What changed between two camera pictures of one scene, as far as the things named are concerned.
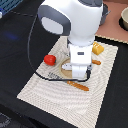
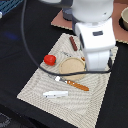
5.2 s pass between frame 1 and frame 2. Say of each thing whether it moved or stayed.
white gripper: moved
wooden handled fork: stayed
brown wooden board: stayed
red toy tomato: stayed
